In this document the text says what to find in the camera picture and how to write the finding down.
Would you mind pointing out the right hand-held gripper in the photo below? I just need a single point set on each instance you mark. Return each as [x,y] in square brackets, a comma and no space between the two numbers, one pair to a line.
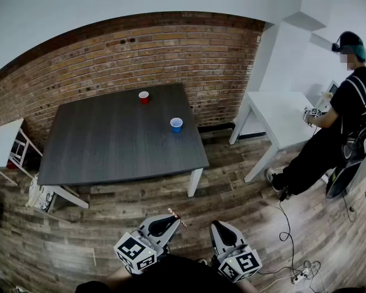
[241,264]

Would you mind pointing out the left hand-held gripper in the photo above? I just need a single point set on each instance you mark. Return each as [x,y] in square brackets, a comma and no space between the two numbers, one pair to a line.
[134,250]

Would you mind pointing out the red white striped straw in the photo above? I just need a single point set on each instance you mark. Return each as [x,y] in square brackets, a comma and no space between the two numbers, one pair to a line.
[170,210]

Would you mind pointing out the blue plastic cup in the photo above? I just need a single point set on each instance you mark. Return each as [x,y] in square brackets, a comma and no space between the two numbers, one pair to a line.
[177,128]

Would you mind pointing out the person's left forearm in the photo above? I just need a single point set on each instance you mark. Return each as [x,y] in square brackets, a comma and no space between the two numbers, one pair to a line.
[119,276]

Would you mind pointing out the person's right forearm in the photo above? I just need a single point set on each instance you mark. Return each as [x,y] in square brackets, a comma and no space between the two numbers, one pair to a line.
[247,287]

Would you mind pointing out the red plastic cup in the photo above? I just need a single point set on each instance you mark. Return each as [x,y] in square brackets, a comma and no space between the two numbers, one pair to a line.
[144,100]

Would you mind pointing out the person's black shirt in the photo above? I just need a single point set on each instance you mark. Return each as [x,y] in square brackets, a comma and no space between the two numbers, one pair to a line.
[177,276]

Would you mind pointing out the black power adapter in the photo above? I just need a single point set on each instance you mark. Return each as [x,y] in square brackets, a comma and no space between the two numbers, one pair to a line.
[283,195]

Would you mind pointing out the white power strip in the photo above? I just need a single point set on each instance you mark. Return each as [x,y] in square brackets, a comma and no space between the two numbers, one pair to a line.
[300,276]

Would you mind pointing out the white patterned tote bag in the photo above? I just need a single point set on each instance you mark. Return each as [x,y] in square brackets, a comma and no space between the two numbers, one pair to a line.
[41,195]

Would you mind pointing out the large white table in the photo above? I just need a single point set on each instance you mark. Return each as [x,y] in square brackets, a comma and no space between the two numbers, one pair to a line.
[277,117]

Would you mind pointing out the small red object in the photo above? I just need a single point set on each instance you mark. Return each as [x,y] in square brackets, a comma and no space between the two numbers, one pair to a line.
[10,164]

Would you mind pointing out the white side table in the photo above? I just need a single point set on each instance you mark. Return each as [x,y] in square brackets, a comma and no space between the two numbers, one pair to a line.
[3,142]

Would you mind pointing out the white microwave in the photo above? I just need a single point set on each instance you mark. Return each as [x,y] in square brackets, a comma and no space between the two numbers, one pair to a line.
[334,88]

